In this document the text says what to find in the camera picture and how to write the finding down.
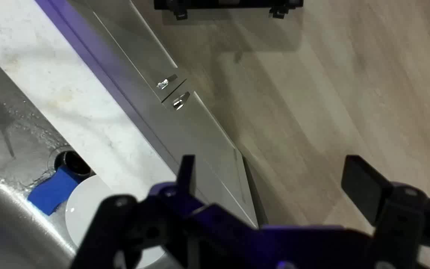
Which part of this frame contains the white round plate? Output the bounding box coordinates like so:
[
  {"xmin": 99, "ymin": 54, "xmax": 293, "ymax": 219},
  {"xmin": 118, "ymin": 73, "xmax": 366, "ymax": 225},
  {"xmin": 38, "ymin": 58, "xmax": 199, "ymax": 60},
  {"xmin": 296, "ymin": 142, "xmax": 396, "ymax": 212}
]
[{"xmin": 65, "ymin": 172, "xmax": 169, "ymax": 269}]

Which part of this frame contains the blue sponge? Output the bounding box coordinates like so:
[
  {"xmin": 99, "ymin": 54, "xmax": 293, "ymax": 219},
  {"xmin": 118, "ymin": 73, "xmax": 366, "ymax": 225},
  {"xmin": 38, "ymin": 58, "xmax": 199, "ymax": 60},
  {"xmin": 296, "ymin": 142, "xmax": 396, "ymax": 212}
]
[{"xmin": 27, "ymin": 166, "xmax": 86, "ymax": 216}]

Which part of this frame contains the white false drawer panel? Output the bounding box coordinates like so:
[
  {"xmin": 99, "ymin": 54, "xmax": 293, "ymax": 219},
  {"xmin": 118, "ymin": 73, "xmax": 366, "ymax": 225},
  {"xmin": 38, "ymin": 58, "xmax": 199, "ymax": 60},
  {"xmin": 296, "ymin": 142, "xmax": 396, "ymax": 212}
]
[{"xmin": 50, "ymin": 0, "xmax": 202, "ymax": 170}]

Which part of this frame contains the stainless steel sink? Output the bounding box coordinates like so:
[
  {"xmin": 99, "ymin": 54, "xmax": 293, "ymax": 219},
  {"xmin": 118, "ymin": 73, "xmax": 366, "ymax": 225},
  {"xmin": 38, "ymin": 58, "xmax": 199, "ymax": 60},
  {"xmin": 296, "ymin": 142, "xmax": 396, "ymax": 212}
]
[{"xmin": 0, "ymin": 42, "xmax": 98, "ymax": 269}]

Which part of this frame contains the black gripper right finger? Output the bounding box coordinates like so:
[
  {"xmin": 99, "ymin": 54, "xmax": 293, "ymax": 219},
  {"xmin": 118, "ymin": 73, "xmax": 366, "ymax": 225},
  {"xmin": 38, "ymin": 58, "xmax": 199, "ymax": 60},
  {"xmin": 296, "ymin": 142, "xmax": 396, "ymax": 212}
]
[{"xmin": 341, "ymin": 154, "xmax": 430, "ymax": 269}]

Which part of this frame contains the metal cabinet door handle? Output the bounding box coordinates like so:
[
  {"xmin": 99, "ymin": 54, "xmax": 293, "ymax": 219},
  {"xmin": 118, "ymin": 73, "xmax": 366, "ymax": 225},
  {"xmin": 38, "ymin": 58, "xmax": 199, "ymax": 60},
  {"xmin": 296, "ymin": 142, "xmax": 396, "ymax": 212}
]
[
  {"xmin": 154, "ymin": 73, "xmax": 180, "ymax": 92},
  {"xmin": 171, "ymin": 91, "xmax": 193, "ymax": 112}
]

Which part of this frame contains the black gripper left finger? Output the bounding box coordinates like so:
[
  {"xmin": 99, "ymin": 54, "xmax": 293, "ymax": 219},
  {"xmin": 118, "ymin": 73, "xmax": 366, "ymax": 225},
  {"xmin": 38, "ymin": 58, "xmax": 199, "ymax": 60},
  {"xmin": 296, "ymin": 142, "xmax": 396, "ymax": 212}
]
[{"xmin": 72, "ymin": 154, "xmax": 213, "ymax": 269}]

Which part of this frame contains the white sink cabinet door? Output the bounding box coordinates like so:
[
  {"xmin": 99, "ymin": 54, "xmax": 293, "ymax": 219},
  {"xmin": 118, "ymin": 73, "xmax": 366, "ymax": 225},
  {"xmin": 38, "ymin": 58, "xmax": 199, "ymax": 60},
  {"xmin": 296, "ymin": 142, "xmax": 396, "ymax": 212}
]
[
  {"xmin": 145, "ymin": 88, "xmax": 259, "ymax": 228},
  {"xmin": 92, "ymin": 0, "xmax": 190, "ymax": 100}
]

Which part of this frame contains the black equipment box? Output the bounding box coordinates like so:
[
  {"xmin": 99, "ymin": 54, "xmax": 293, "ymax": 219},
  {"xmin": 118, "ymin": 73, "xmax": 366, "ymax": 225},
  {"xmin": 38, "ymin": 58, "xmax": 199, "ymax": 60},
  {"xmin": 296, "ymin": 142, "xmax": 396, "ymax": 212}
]
[{"xmin": 153, "ymin": 0, "xmax": 307, "ymax": 21}]

